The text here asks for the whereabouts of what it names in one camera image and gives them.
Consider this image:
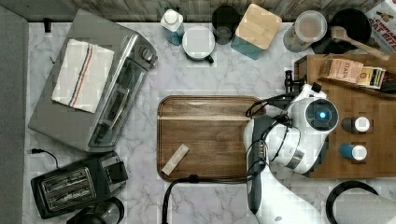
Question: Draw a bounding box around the glass blender jar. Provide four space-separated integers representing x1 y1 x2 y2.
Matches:
66 197 125 224

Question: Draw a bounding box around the cereal box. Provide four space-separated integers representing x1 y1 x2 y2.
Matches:
365 0 396 53

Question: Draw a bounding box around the clear jar with white lid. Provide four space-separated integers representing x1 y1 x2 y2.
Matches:
283 10 328 52

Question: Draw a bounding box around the wooden spoon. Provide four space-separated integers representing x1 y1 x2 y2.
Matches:
331 26 389 61

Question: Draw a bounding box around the black silver toaster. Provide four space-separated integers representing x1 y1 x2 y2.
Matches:
31 151 128 219

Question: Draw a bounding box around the black utensil pot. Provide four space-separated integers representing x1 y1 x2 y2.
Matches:
311 7 373 55

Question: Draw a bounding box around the black power plug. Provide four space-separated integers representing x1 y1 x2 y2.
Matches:
27 147 60 169

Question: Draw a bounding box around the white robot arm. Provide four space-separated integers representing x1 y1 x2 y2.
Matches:
244 70 339 224

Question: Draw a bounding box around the dark grey cylindrical canister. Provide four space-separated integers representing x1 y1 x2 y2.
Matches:
341 117 371 133

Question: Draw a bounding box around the blue cylindrical canister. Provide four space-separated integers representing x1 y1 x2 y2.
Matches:
338 144 368 161

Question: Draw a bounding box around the wooden serving tray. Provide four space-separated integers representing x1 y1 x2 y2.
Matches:
157 95 258 182

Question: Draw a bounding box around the blue bottle with white cap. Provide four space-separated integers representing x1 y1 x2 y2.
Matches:
161 9 184 46

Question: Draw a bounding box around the silver toaster oven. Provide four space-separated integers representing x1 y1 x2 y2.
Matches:
28 9 158 153

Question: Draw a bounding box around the teal canister with wooden lid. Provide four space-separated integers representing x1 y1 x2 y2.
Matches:
231 4 282 60

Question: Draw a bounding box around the orange Stash tea packet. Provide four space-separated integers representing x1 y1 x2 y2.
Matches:
319 59 363 84

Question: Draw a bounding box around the yellow tea packet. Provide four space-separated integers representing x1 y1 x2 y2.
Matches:
358 66 386 90

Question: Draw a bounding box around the black Taylors tea box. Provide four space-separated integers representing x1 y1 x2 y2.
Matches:
379 72 396 94

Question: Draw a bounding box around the dark grey cup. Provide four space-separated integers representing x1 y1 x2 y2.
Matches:
211 6 240 45

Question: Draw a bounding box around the striped white dish towel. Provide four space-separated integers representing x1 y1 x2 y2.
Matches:
51 39 115 113

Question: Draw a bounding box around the small wooden block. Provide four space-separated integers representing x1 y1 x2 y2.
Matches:
162 144 190 175

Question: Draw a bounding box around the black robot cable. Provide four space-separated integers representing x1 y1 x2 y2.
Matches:
162 96 300 224

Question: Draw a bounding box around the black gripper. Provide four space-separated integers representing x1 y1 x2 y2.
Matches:
284 70 306 93

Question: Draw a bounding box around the mug with white lid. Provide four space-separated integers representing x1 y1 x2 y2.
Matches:
182 25 215 63

